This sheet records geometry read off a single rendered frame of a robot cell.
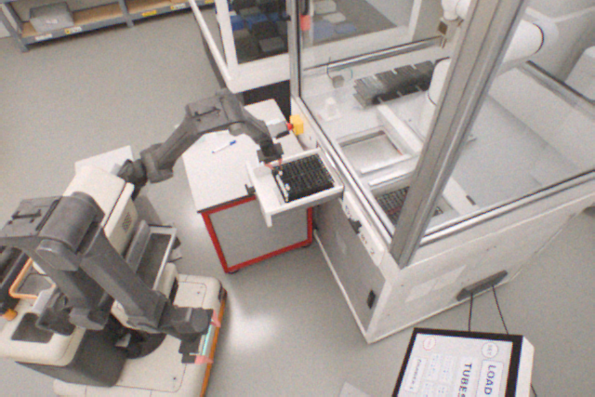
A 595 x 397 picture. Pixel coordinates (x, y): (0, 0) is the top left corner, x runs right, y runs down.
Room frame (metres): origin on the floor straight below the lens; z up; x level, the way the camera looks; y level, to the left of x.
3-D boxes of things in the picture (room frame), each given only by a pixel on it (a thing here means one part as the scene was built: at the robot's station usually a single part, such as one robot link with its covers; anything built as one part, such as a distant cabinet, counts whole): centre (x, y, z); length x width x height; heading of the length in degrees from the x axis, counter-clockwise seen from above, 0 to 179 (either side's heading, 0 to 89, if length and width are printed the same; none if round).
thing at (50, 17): (4.19, 2.66, 0.22); 0.40 x 0.30 x 0.17; 112
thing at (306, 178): (1.01, -0.04, 0.87); 0.22 x 0.18 x 0.06; 109
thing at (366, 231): (0.75, -0.25, 0.87); 0.29 x 0.02 x 0.11; 19
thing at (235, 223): (1.34, 0.26, 0.38); 0.62 x 0.58 x 0.76; 19
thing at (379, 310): (1.15, -0.62, 0.40); 1.03 x 0.95 x 0.80; 19
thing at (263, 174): (1.01, -0.05, 0.86); 0.40 x 0.26 x 0.06; 109
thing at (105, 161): (1.22, 0.93, 0.38); 0.30 x 0.30 x 0.76; 22
